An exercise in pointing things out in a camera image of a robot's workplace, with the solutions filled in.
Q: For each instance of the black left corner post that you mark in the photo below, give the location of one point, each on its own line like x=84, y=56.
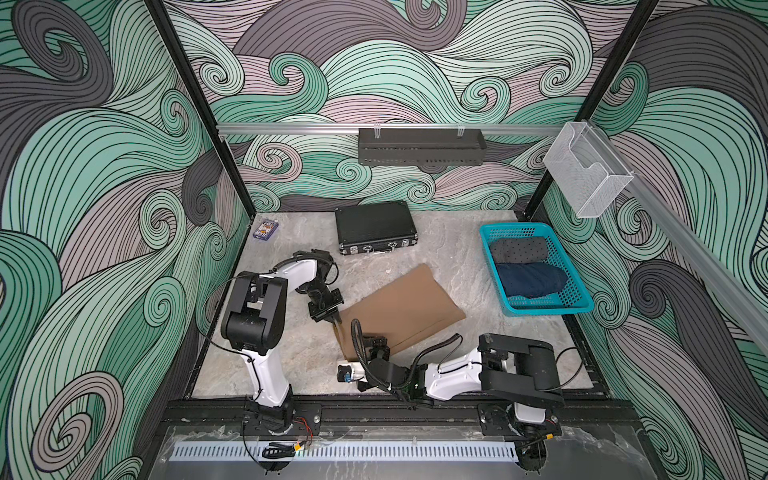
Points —
x=173, y=45

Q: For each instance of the grey polka dot skirt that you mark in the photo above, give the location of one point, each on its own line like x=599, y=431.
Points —
x=519, y=250

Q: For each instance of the dark blue denim skirt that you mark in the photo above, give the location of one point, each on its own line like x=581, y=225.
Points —
x=531, y=280

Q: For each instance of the aluminium side rail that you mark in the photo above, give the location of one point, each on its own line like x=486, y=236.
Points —
x=698, y=199

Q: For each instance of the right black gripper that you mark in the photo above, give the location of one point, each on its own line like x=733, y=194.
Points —
x=382, y=354

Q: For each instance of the teal plastic basket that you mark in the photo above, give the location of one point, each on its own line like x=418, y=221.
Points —
x=572, y=298

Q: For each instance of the aluminium back rail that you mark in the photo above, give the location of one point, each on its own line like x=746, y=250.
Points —
x=303, y=128

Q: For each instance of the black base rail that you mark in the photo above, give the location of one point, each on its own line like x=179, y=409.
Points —
x=327, y=414

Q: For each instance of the black corner post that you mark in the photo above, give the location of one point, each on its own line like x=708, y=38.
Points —
x=616, y=59
x=173, y=45

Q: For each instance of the grey perforated wall shelf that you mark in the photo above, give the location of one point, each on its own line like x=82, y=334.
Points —
x=430, y=149

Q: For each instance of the clear mesh wall holder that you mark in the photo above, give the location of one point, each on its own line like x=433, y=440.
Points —
x=587, y=168

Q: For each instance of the tan brown skirt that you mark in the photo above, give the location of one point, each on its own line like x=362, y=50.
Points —
x=406, y=312

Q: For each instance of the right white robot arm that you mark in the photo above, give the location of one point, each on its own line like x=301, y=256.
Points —
x=523, y=372

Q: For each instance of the black right corner post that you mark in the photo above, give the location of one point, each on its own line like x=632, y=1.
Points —
x=616, y=59

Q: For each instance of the purple card box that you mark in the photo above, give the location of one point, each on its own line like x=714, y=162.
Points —
x=265, y=229

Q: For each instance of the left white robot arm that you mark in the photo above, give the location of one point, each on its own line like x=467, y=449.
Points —
x=255, y=319

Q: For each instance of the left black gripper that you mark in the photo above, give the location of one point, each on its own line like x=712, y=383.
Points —
x=332, y=311

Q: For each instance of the black hard case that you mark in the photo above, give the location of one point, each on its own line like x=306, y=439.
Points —
x=371, y=228

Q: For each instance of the white slotted cable duct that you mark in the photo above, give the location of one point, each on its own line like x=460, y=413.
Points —
x=385, y=451

